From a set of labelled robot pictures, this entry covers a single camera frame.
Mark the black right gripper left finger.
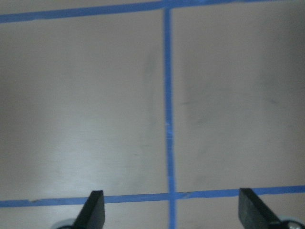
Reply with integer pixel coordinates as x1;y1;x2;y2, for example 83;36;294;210
72;190;105;229

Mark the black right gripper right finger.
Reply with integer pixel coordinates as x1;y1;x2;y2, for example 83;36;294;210
238;188;282;229

